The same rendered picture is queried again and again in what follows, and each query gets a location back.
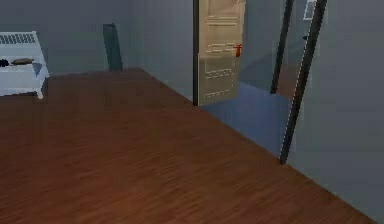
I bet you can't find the brown oblong object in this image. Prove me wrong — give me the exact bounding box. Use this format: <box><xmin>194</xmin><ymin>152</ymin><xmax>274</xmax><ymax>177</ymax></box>
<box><xmin>11</xmin><ymin>57</ymin><xmax>35</xmax><ymax>66</ymax></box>

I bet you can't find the white framed wall picture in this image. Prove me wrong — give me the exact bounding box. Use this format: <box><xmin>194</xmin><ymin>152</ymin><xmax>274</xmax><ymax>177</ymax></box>
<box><xmin>302</xmin><ymin>0</ymin><xmax>317</xmax><ymax>21</ymax></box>

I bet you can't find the dark teal upright panel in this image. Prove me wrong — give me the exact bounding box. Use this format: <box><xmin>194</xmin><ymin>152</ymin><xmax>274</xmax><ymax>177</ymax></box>
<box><xmin>102</xmin><ymin>22</ymin><xmax>124</xmax><ymax>72</ymax></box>

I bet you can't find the beige panelled room door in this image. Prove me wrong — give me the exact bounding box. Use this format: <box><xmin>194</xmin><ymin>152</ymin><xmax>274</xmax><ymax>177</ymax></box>
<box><xmin>197</xmin><ymin>0</ymin><xmax>247</xmax><ymax>107</ymax></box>

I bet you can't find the white slatted shelf unit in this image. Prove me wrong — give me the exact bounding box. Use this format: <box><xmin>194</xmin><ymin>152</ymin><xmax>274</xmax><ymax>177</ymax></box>
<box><xmin>0</xmin><ymin>31</ymin><xmax>51</xmax><ymax>100</ymax></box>

